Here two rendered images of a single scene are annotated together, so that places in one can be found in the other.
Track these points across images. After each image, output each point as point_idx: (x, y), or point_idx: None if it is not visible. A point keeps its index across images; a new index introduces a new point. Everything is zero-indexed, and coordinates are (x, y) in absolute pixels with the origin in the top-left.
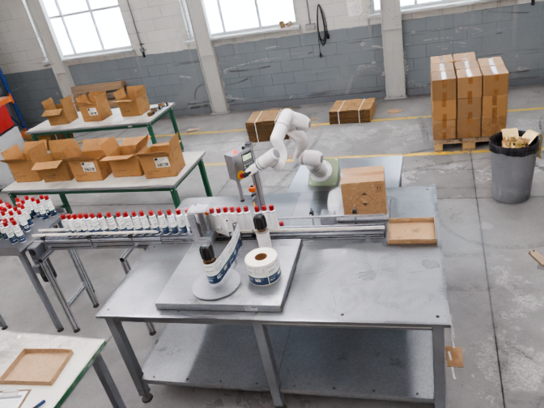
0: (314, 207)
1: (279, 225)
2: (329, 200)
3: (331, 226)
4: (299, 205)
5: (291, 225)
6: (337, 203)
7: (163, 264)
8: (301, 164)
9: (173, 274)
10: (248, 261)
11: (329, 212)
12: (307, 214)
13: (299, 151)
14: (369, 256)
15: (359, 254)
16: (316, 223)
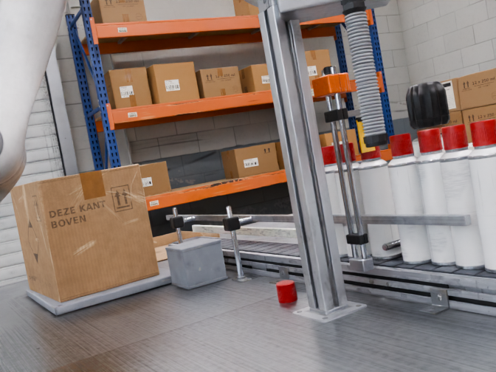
0: (119, 322)
1: (296, 294)
2: (52, 329)
3: (231, 247)
4: (116, 343)
5: (266, 294)
6: (72, 316)
7: None
8: (15, 172)
9: None
10: None
11: (187, 243)
12: (178, 309)
13: (40, 84)
14: (272, 238)
15: (278, 240)
16: (218, 286)
